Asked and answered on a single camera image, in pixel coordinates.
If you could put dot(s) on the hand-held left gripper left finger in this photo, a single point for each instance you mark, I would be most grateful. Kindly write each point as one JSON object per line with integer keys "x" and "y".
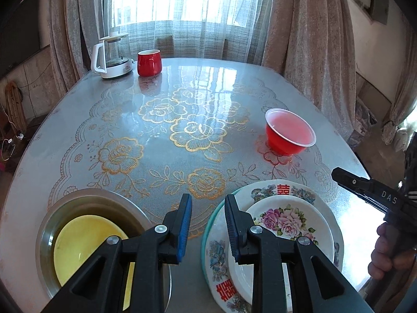
{"x": 185, "y": 228}

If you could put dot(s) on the large white printed plate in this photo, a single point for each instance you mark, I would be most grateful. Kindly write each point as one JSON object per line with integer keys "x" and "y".
{"x": 293, "y": 192}

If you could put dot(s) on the red mug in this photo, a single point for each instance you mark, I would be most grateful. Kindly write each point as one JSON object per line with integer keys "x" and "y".
{"x": 150, "y": 65}

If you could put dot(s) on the white glass electric kettle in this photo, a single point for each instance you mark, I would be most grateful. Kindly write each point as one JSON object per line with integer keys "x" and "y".
{"x": 112, "y": 70}

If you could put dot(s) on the grey wall panel box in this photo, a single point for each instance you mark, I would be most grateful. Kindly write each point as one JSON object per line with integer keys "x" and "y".
{"x": 378, "y": 6}

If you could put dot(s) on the red plastic bowl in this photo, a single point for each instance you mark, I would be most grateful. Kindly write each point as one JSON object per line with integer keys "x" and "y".
{"x": 286, "y": 143}

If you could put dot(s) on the beige patterned curtain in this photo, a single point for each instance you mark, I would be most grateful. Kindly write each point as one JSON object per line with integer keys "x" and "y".
{"x": 71, "y": 22}
{"x": 404, "y": 97}
{"x": 309, "y": 39}

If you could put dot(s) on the wooden rack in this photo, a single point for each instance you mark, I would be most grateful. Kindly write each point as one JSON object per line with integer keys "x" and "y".
{"x": 14, "y": 104}

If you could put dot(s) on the person's right hand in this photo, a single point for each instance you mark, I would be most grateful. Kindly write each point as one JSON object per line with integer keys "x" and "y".
{"x": 382, "y": 260}

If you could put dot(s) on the yellow plastic bowl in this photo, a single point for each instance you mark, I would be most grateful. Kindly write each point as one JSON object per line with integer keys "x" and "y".
{"x": 81, "y": 244}

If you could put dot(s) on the stainless steel bowl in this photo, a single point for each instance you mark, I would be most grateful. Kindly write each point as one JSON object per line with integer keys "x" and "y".
{"x": 97, "y": 205}

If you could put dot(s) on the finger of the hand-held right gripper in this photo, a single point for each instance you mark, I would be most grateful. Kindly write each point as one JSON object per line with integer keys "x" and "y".
{"x": 353, "y": 181}

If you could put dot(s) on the black flat television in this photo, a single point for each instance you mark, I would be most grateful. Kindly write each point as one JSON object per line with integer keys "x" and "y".
{"x": 19, "y": 32}

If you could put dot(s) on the small white floral plate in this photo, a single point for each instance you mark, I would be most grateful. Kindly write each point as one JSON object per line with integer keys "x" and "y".
{"x": 283, "y": 221}

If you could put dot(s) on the wooden chair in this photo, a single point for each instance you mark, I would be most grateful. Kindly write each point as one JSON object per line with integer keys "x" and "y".
{"x": 164, "y": 47}

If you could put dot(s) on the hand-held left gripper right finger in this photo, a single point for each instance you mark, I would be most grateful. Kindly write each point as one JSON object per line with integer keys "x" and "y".
{"x": 230, "y": 231}

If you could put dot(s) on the floral printed tablecloth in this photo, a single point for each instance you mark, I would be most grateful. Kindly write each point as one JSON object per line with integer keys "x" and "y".
{"x": 195, "y": 130}

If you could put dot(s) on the teal rimmed plate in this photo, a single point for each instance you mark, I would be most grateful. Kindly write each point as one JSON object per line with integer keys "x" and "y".
{"x": 204, "y": 241}

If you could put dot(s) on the white sheer curtain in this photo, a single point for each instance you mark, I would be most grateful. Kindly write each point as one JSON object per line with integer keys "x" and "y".
{"x": 195, "y": 39}

